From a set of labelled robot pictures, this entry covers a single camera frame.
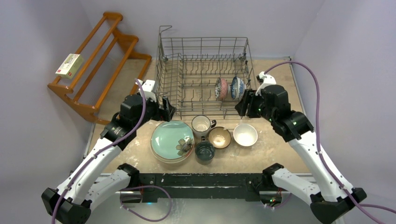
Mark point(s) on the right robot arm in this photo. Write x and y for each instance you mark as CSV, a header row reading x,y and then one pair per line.
x,y
331,196

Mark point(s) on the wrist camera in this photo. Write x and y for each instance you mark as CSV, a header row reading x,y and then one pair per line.
x,y
149,88
264,81

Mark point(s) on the grey wire dish rack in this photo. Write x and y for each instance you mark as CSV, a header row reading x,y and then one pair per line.
x,y
187,69

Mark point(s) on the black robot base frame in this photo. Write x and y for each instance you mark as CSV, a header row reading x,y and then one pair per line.
x,y
248,186

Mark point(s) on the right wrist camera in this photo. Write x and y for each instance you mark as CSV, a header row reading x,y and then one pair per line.
x,y
264,81

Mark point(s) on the small cardboard box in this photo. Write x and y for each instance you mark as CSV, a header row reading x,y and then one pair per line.
x,y
70,66

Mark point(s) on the blue white pattern bowl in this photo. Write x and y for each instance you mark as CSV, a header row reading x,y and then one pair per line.
x,y
237,88

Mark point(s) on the tan brown-rimmed bowl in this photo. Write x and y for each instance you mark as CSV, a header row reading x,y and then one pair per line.
x,y
220,137

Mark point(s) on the white ribbed mug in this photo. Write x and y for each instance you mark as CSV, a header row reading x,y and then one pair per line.
x,y
202,125

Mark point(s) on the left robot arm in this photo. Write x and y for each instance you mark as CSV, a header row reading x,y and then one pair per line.
x,y
73,201

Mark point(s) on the brown floral pattern bowl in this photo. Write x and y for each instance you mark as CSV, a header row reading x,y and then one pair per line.
x,y
221,89

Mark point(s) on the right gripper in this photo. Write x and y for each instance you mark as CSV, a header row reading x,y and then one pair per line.
x,y
247,105

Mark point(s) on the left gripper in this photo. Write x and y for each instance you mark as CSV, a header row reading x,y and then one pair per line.
x,y
164,115

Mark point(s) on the dark green mug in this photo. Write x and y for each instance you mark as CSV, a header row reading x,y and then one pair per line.
x,y
204,151

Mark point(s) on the teal floral plate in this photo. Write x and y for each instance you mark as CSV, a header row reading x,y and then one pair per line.
x,y
173,129

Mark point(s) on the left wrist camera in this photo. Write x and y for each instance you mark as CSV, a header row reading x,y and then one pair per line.
x,y
149,88

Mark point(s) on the wooden shelf rack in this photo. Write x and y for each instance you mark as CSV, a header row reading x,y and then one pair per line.
x,y
71,93

